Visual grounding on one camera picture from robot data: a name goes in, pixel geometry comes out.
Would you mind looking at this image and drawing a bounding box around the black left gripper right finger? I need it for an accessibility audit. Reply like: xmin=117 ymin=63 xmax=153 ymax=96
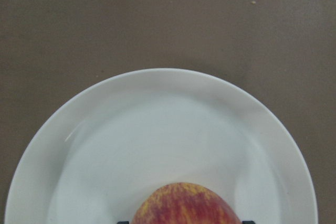
xmin=242 ymin=220 xmax=255 ymax=224

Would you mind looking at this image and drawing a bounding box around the red yellow apple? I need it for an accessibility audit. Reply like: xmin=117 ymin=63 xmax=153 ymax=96
xmin=131 ymin=183 xmax=241 ymax=223

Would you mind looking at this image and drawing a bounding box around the white ceramic plate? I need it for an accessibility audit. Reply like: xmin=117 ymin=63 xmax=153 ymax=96
xmin=4 ymin=69 xmax=318 ymax=223

